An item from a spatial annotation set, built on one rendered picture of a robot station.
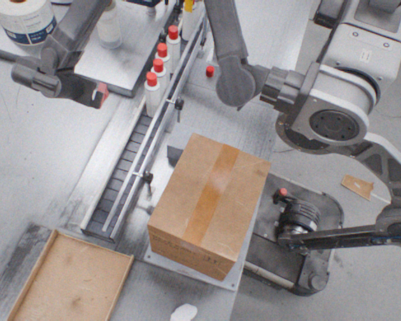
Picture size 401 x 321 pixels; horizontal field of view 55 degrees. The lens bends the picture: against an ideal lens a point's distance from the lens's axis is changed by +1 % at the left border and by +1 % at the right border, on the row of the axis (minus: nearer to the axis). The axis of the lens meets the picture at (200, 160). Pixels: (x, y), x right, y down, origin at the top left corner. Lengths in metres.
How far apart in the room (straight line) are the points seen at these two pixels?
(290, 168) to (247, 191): 1.39
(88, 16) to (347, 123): 0.56
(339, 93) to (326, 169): 1.74
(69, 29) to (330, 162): 1.93
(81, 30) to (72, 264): 0.71
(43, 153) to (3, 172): 0.14
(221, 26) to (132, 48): 0.88
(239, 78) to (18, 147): 0.95
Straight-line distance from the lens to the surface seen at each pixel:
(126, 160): 1.32
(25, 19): 1.61
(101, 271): 1.25
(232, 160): 1.06
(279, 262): 1.92
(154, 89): 1.27
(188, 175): 1.02
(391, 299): 2.37
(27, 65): 0.99
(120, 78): 1.52
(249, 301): 2.10
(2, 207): 1.40
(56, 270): 1.28
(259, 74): 0.76
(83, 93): 1.03
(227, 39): 0.77
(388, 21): 0.89
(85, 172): 1.38
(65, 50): 0.90
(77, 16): 0.89
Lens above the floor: 2.04
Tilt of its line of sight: 62 degrees down
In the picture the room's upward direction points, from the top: 9 degrees clockwise
